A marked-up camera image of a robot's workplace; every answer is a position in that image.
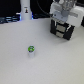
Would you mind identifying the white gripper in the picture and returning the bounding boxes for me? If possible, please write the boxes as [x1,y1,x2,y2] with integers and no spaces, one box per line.
[50,3,82,40]

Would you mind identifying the black kcup holder drawer box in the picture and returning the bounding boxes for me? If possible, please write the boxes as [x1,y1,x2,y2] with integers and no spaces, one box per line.
[49,19,76,41]

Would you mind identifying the green-lidded white kcup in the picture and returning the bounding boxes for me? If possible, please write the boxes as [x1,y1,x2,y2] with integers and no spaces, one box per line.
[28,45,35,58]

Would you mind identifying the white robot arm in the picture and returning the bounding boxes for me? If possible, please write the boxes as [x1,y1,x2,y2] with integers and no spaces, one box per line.
[50,0,84,40]

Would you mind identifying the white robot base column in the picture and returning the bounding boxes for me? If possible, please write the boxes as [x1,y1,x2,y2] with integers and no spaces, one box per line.
[20,0,32,20]

